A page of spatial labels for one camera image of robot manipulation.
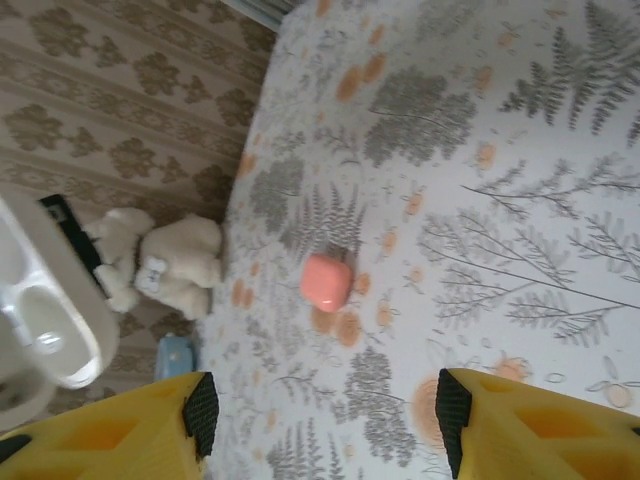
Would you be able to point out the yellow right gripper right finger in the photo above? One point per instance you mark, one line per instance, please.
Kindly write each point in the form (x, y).
(550, 440)

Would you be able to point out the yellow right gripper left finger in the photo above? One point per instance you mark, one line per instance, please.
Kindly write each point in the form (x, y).
(100, 440)

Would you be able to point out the pink earbuds charging case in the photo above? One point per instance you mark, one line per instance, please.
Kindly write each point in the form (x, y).
(326, 282)

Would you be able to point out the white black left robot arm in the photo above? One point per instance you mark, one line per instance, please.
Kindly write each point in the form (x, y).
(60, 300)

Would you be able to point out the small light blue object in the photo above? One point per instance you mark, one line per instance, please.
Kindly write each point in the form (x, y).
(175, 355)

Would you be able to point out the floral patterned table cover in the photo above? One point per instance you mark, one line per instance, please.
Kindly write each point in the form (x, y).
(500, 250)

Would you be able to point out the white teddy bear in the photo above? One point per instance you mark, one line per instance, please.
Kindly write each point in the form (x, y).
(180, 260)

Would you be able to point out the aluminium corner post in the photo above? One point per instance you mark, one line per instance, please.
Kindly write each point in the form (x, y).
(262, 12)

